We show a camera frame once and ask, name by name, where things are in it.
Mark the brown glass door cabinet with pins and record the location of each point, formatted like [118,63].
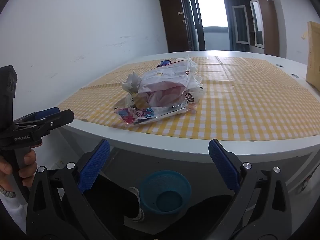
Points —
[270,25]

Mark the white framed glass door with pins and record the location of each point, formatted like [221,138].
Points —
[241,25]

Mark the pink and blue wrapper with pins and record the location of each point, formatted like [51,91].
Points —
[130,115]

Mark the yellow checked tablecloth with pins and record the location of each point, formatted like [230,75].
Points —
[237,105]

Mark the white printed plastic bag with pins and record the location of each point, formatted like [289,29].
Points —
[165,80]

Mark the white table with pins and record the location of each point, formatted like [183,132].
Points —
[175,150]

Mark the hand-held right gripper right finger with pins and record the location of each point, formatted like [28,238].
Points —
[223,166]

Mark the brown wardrobe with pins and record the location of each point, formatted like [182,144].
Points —
[172,22]

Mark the person's left forearm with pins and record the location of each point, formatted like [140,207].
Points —
[12,212]

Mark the balcony window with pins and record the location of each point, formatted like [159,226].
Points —
[212,10]

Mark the white left shoe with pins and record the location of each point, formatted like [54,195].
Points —
[140,216]

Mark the blue plastic waste basket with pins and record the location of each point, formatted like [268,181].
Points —
[150,187]

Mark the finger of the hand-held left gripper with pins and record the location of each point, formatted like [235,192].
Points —
[62,117]
[47,112]

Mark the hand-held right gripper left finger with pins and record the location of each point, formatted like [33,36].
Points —
[95,166]

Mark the person's right leg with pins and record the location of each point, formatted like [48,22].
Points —
[200,217]

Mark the cardboard box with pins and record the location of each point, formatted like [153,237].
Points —
[313,55]

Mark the person's left hand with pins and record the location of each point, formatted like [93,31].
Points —
[28,167]

